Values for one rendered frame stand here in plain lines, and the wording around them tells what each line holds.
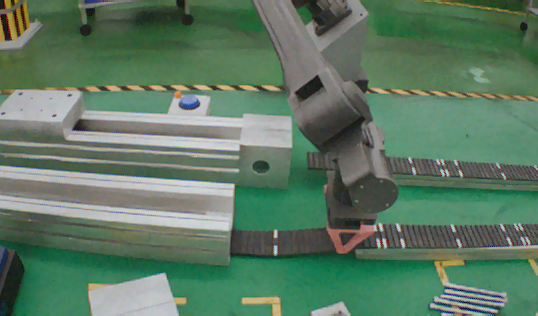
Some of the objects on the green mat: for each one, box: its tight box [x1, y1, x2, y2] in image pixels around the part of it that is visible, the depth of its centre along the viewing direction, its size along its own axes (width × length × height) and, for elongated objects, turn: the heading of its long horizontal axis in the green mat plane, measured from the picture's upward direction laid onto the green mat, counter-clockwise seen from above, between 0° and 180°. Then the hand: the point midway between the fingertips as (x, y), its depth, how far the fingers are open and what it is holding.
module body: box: [0, 107, 243, 185], centre depth 84 cm, size 80×10×8 cm, turn 84°
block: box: [239, 114, 292, 189], centre depth 85 cm, size 9×12×10 cm
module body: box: [0, 165, 235, 266], centre depth 68 cm, size 80×10×8 cm, turn 84°
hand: (341, 236), depth 69 cm, fingers closed on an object, 5 cm apart
